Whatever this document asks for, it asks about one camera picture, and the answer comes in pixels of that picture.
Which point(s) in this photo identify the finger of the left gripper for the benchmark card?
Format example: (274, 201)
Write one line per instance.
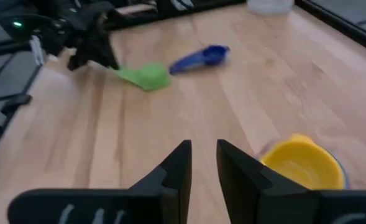
(81, 57)
(103, 49)

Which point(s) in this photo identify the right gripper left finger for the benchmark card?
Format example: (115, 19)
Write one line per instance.
(170, 193)

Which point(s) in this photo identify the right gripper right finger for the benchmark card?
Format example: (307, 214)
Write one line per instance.
(248, 193)

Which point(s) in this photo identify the green measuring cup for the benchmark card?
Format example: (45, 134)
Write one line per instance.
(151, 77)

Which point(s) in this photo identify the yellow measuring cup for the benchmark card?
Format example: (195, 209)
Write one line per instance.
(304, 165)

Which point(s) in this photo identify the small navy measuring cup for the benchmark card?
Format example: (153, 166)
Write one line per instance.
(213, 54)

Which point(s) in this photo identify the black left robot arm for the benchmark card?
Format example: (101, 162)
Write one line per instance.
(11, 34)

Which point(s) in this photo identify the white hexagonal plant pot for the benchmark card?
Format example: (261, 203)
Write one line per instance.
(269, 6)

